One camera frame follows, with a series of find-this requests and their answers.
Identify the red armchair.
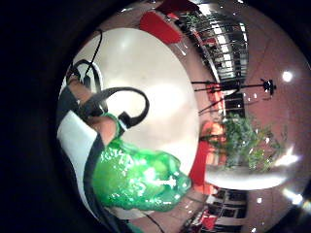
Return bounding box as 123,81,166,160
189,120,228,196

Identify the green shiny plastic bag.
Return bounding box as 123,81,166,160
91,113,193,214

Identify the black cabinet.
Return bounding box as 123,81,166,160
224,93,246,118

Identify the red chair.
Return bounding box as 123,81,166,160
138,11,185,47

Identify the green leafy plant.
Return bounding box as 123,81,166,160
212,112,290,173

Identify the white round planter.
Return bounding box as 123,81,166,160
205,162,294,191

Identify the thick black strap loop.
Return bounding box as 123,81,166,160
80,86,151,129

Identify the black cable loop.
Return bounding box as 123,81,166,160
65,58,105,95

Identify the thin black cable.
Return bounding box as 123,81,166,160
141,211,167,233
85,28,104,82

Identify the metal framed window wall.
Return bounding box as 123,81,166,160
180,9,251,83

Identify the black tripod with camera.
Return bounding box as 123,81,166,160
190,77,278,115

